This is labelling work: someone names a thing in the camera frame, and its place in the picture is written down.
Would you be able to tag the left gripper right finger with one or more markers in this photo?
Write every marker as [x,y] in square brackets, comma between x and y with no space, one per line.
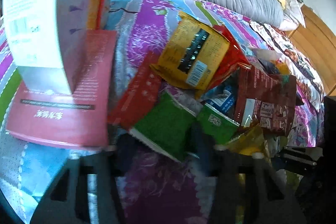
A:
[243,180]

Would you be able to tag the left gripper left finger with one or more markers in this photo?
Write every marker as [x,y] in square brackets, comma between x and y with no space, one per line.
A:
[66,199]

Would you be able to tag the green snack packet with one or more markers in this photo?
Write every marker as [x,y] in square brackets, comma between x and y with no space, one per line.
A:
[216,124]
[164,127]

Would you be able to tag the yellow black label packet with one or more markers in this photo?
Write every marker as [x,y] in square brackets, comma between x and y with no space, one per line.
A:
[192,55]

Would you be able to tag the colourful floral bed sheet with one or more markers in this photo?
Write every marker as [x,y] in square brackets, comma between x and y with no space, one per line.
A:
[118,145]

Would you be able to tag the flat pink red box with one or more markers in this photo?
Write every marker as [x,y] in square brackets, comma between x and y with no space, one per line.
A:
[69,121]

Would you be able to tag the dark red snack bag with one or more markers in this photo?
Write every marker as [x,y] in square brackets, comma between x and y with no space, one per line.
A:
[268,100]

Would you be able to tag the long red snack bar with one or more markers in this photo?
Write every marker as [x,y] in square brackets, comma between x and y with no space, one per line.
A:
[140,96]

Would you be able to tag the wooden headboard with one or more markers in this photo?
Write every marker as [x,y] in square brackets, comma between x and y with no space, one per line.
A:
[317,42]

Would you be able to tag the white tall box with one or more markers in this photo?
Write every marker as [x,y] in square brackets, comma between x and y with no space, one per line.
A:
[47,41]

